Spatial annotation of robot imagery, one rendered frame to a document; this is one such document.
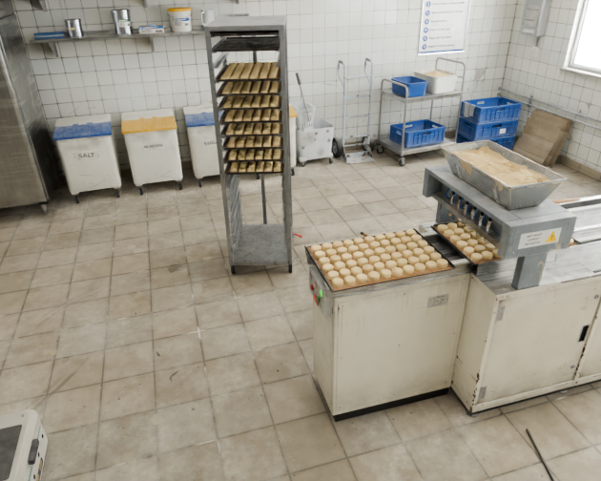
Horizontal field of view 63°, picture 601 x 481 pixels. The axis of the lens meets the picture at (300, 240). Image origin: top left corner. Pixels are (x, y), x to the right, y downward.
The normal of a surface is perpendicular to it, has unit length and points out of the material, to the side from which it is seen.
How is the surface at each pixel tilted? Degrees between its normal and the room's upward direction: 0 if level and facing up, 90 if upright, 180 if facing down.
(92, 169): 91
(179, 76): 90
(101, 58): 90
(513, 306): 90
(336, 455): 0
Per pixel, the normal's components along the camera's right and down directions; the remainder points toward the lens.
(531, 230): 0.27, 0.47
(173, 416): -0.02, -0.87
